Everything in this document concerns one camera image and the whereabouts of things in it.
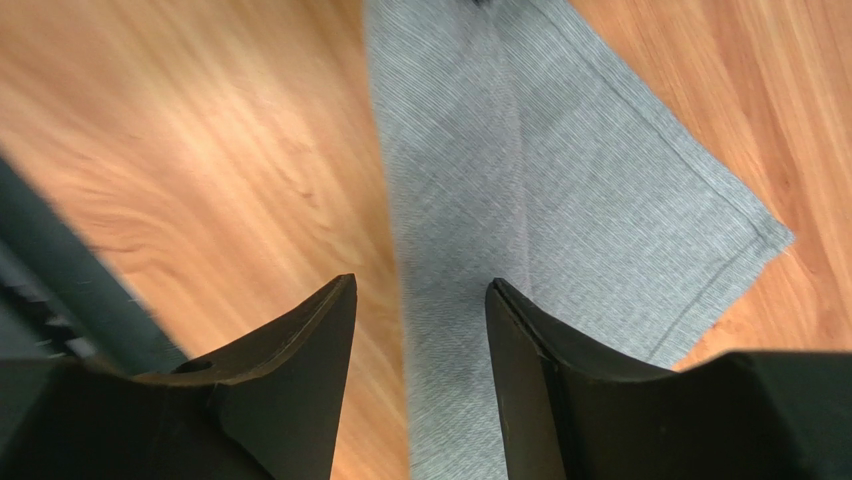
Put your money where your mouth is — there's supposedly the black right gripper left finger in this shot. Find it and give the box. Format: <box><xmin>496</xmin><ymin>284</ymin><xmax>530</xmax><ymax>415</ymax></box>
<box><xmin>1</xmin><ymin>274</ymin><xmax>357</xmax><ymax>479</ymax></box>

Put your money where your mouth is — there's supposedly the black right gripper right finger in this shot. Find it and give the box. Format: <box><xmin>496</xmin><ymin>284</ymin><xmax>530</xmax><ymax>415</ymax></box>
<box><xmin>485</xmin><ymin>279</ymin><xmax>851</xmax><ymax>479</ymax></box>

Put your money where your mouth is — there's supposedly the grey cloth napkin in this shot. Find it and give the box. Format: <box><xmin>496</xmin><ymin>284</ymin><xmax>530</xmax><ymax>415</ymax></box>
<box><xmin>364</xmin><ymin>1</ymin><xmax>793</xmax><ymax>479</ymax></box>

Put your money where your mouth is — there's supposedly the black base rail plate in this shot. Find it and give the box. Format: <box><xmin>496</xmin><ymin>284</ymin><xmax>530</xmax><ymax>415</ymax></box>
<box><xmin>1</xmin><ymin>162</ymin><xmax>187</xmax><ymax>375</ymax></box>

